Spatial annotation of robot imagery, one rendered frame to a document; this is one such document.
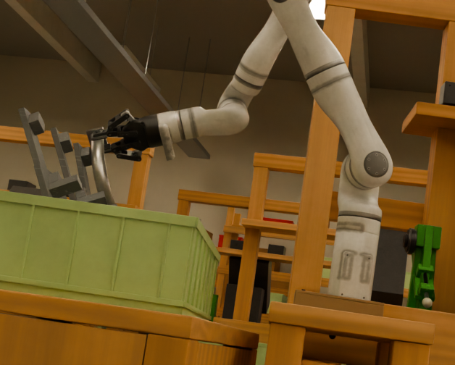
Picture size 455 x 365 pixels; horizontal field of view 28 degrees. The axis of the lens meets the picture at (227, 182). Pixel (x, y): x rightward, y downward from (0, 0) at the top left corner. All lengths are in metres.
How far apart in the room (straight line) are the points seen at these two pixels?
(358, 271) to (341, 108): 0.34
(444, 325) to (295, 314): 0.50
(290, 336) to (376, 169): 0.41
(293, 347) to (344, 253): 0.25
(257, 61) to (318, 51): 0.16
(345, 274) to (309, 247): 0.86
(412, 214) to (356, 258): 1.01
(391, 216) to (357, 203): 0.96
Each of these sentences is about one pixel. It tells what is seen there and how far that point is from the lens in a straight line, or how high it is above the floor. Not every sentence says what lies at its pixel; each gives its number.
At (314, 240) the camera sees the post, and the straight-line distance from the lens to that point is 2.76.
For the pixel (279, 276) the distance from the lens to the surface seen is 9.45.
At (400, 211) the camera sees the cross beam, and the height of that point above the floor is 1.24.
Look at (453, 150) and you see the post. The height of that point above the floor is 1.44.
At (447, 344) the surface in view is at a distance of 2.18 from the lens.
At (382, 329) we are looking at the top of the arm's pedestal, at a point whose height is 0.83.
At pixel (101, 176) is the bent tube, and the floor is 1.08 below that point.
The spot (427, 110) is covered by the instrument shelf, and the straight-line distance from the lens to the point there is 2.76.
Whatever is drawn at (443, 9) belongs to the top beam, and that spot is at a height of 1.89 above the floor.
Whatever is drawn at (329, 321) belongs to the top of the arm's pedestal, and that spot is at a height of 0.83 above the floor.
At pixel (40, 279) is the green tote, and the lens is 1.60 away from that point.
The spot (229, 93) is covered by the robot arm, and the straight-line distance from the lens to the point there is 2.10.
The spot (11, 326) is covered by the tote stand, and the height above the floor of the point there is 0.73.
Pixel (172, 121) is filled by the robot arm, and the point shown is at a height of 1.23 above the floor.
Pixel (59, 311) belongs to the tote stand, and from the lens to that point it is 1.52.
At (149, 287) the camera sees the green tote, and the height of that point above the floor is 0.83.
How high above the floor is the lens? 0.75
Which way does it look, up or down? 10 degrees up
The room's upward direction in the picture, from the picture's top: 8 degrees clockwise
